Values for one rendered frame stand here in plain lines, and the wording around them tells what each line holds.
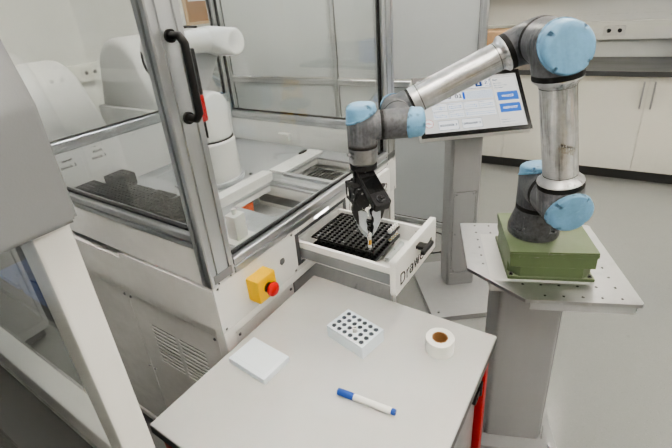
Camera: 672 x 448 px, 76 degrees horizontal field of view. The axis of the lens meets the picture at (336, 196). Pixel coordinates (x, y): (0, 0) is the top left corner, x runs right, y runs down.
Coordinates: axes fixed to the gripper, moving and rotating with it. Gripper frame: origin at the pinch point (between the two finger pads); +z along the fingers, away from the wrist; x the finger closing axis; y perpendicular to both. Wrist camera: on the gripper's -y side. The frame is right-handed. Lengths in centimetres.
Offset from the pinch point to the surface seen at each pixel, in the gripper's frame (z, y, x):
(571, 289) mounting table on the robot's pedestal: 22, -22, -53
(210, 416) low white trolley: 22, -21, 50
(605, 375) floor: 99, -5, -106
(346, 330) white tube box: 18.5, -13.0, 13.6
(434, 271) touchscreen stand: 95, 89, -79
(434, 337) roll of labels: 19.5, -23.8, -5.8
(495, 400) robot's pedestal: 78, -8, -43
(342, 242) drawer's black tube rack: 8.3, 11.8, 4.1
